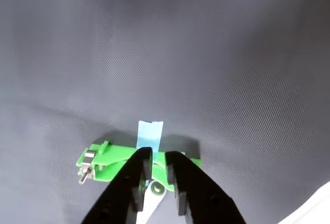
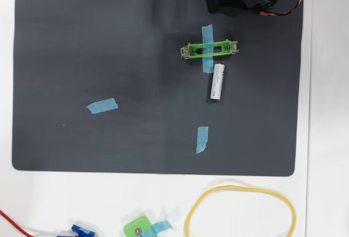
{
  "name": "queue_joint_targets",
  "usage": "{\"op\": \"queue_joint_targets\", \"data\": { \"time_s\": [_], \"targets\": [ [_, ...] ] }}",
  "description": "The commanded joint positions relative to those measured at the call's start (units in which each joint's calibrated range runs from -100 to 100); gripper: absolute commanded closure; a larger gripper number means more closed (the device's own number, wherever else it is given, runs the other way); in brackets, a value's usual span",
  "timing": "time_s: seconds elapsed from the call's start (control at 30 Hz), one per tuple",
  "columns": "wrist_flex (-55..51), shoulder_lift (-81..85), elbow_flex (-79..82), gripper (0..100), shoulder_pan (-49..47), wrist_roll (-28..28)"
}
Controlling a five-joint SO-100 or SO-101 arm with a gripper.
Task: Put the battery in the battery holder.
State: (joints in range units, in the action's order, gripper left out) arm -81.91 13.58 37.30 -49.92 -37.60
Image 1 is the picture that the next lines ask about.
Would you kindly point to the long blue tape strip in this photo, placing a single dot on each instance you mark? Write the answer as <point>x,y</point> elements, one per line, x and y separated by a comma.
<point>149,133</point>

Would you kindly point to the white cylindrical battery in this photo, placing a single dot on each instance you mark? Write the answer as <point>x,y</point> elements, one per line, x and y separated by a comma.
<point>148,206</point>

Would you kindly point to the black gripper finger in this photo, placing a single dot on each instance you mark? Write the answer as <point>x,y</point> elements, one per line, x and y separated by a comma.
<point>201,190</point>
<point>121,190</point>

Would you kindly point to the dark grey work mat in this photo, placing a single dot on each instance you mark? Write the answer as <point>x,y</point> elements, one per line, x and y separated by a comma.
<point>165,53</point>

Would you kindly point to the green battery holder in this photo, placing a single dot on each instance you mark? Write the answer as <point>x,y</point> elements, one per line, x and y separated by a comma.
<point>113,157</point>

